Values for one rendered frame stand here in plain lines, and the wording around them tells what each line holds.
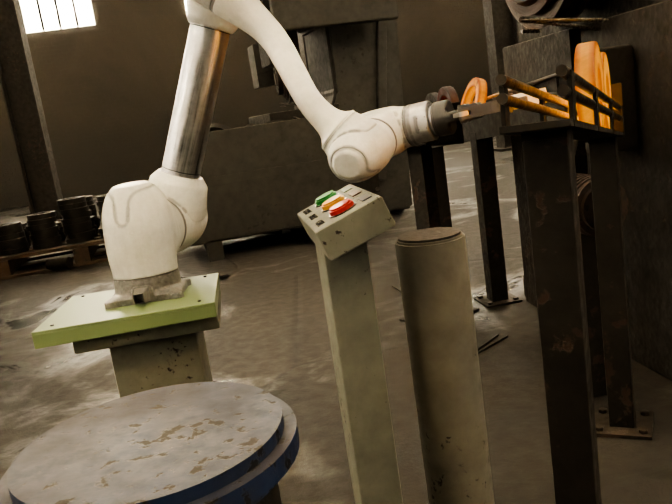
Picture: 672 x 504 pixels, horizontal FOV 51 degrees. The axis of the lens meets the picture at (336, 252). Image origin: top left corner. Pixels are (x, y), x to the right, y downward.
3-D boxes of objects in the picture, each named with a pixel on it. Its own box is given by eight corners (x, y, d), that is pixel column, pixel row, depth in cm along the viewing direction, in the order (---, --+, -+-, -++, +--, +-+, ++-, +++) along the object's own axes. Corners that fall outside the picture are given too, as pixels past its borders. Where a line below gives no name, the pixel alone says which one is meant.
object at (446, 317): (480, 484, 137) (450, 223, 126) (505, 518, 125) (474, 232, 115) (421, 498, 135) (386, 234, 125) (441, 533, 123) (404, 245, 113)
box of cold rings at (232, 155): (329, 219, 508) (313, 109, 493) (360, 234, 428) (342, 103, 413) (186, 245, 487) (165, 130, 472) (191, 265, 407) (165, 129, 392)
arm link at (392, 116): (422, 142, 161) (406, 160, 150) (362, 155, 168) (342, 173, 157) (410, 96, 157) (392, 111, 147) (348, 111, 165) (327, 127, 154)
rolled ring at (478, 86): (464, 82, 264) (472, 84, 265) (455, 131, 264) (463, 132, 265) (482, 72, 246) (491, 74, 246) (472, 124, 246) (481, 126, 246)
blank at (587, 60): (602, 47, 129) (582, 50, 130) (592, 34, 115) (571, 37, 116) (607, 132, 130) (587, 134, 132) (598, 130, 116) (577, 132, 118)
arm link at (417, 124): (407, 148, 152) (433, 142, 149) (399, 106, 150) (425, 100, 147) (421, 144, 159) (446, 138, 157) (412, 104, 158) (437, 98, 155)
